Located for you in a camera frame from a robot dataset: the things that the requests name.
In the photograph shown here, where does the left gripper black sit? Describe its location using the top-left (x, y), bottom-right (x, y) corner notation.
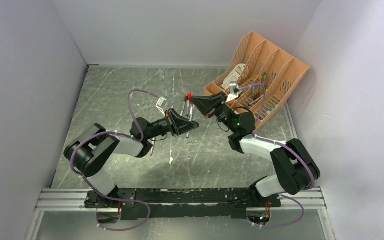
top-left (145, 109), bottom-right (200, 141)

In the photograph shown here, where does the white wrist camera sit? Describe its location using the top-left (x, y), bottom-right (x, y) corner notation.
top-left (226, 81), bottom-right (243, 102)
top-left (155, 95), bottom-right (168, 115)

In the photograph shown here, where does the aluminium frame rail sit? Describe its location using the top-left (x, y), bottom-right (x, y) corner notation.
top-left (25, 187), bottom-right (336, 240)

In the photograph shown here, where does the orange plastic file organizer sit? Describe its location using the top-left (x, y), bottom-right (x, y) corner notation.
top-left (204, 32), bottom-right (310, 129)

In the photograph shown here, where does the white pen blue cap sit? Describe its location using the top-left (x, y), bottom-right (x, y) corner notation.
top-left (186, 101), bottom-right (191, 118)

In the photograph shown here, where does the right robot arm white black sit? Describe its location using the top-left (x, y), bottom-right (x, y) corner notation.
top-left (189, 92), bottom-right (321, 207)

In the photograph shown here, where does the white pen red tip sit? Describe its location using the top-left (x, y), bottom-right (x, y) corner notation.
top-left (149, 144), bottom-right (155, 156)

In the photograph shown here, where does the white pen brown end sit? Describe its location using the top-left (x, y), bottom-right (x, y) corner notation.
top-left (180, 95), bottom-right (188, 116)

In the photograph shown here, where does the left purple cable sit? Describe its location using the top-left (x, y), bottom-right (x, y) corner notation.
top-left (70, 89), bottom-right (161, 232)

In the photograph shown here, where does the white pen grey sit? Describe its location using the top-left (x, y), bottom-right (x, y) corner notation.
top-left (186, 92), bottom-right (192, 120)

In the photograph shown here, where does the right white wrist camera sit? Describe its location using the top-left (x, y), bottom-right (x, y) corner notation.
top-left (226, 81), bottom-right (243, 102)

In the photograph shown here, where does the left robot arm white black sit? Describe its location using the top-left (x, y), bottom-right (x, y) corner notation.
top-left (63, 108), bottom-right (199, 208)

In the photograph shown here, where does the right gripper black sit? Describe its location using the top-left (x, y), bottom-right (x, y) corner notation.
top-left (190, 91), bottom-right (238, 134)

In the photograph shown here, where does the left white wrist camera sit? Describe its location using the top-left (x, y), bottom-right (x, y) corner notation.
top-left (155, 95), bottom-right (168, 115)

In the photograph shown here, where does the pens bundle in organizer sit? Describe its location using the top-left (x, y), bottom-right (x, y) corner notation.
top-left (247, 72), bottom-right (267, 107)

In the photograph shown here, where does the white pen green end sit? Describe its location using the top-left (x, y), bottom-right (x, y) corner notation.
top-left (189, 105), bottom-right (195, 121)

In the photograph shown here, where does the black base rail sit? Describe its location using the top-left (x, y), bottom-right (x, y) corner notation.
top-left (84, 187), bottom-right (281, 221)

